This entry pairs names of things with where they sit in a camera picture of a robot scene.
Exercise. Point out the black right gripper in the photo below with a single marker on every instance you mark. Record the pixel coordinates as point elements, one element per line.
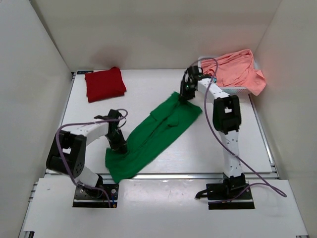
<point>186,94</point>

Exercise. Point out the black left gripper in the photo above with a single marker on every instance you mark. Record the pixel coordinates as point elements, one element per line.
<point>118,144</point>

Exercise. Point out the green t-shirt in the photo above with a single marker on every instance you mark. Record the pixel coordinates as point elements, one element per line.
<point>152,136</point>

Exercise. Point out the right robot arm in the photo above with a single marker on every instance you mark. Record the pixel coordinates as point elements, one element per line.
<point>226,115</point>

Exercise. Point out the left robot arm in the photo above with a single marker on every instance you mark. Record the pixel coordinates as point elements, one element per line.
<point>68,150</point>

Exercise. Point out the white plastic basket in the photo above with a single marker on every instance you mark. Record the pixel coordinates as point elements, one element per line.
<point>232,89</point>

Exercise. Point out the folded red t-shirt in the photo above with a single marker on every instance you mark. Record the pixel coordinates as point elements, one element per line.
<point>104,84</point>

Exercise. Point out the pink t-shirt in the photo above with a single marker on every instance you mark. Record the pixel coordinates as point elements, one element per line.
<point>235,70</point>

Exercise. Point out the white front board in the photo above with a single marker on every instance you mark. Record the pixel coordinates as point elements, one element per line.
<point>161,209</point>

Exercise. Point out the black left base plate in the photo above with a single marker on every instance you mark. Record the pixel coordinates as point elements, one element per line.
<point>91,198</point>

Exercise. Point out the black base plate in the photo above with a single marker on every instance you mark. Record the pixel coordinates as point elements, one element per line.
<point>91,198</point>
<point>233,193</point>

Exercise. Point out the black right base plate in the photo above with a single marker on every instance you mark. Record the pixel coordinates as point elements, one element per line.
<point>233,193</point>

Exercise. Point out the aluminium table rail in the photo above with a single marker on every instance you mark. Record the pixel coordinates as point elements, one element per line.
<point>272,175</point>

